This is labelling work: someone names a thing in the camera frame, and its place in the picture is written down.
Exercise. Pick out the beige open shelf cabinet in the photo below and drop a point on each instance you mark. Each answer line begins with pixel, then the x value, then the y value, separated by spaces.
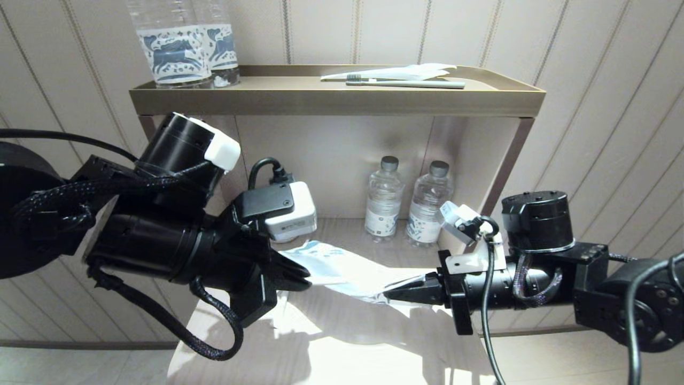
pixel 331 144

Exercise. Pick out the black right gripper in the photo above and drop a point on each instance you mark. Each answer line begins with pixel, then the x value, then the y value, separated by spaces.
pixel 491 291

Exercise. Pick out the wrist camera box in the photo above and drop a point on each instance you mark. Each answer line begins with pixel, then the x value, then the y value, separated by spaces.
pixel 294 214
pixel 462 216

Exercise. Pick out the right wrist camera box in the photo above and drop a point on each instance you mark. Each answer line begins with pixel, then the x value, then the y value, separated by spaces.
pixel 462 216

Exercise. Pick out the grey-green toothbrush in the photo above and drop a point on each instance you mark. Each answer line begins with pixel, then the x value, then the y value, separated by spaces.
pixel 422 84

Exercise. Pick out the white paper wrapper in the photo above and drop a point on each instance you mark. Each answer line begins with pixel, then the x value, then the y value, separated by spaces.
pixel 406 71

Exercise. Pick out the white horse-print zip pouch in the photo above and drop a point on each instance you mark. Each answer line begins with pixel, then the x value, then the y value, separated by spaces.
pixel 342 267

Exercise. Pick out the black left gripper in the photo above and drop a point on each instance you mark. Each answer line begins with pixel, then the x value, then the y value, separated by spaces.
pixel 246 272

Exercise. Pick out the brass coloured tray shelf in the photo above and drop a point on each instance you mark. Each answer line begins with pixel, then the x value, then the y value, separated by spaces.
pixel 320 101

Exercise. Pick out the small clear water bottle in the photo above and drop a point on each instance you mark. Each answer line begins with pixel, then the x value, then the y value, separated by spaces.
pixel 383 203
pixel 425 208

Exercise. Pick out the large bottle horse print label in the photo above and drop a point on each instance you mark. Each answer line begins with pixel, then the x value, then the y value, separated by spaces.
pixel 224 48
pixel 173 53

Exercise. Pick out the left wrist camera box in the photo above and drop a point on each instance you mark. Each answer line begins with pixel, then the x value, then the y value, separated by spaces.
pixel 294 214

